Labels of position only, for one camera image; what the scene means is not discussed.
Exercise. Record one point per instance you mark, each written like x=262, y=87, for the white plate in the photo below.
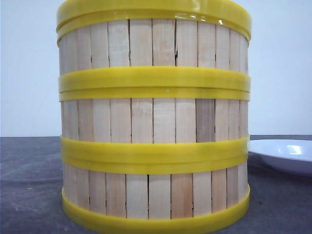
x=287, y=155

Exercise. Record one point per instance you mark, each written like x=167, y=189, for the bamboo steamer basket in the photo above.
x=152, y=131
x=151, y=53
x=196, y=203

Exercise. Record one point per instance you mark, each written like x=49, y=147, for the woven bamboo steamer lid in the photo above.
x=222, y=12

